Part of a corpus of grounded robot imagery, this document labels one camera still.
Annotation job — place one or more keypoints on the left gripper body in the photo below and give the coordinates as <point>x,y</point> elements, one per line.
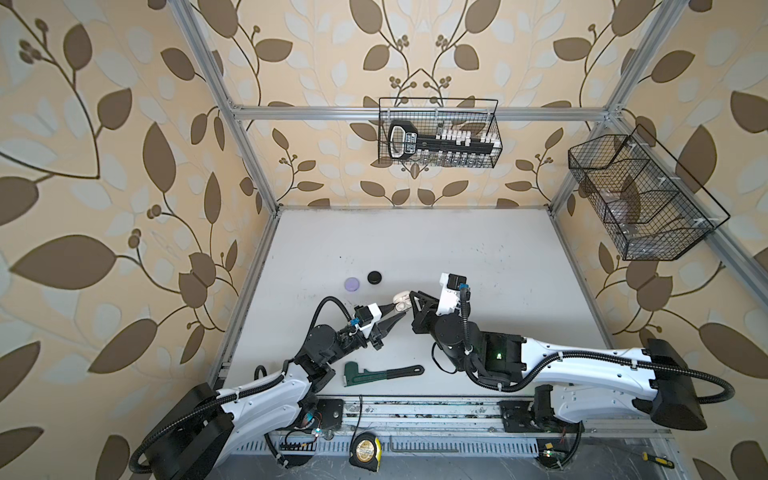
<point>374,343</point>

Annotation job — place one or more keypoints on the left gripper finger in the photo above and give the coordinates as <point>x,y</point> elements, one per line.
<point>386,309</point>
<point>386,325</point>

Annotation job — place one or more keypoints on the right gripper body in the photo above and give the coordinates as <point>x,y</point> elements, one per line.
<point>425,325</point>

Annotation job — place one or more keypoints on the white earbud case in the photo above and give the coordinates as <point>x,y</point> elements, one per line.
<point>402,301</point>

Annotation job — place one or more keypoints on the black round earbud case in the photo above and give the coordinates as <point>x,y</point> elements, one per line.
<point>374,277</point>

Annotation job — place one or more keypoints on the purple earbud case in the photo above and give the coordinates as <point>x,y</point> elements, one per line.
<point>351,284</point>

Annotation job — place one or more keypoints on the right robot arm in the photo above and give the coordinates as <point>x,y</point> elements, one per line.
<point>570,385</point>

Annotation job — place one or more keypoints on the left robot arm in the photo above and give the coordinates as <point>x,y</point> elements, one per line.
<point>207,425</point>

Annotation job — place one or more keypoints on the green pipe wrench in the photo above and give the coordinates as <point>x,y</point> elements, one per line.
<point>354,375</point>

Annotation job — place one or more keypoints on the yellow black tape measure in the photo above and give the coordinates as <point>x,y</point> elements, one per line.
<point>366,452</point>

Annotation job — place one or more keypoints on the yellow black screwdriver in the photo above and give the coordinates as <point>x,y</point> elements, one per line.
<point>663,462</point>

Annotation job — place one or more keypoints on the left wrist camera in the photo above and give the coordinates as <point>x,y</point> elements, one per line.
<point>366,317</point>

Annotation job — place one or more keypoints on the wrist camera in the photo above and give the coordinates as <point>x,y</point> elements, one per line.
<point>449,299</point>
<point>366,317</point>

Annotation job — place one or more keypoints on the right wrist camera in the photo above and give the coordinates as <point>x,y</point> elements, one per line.
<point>449,299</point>

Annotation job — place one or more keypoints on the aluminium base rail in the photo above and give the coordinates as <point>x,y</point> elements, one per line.
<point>471,427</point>

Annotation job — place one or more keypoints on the back wire basket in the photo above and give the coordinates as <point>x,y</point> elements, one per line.
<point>428,114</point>

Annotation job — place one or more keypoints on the side wire basket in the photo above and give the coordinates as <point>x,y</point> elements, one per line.
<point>653,207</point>

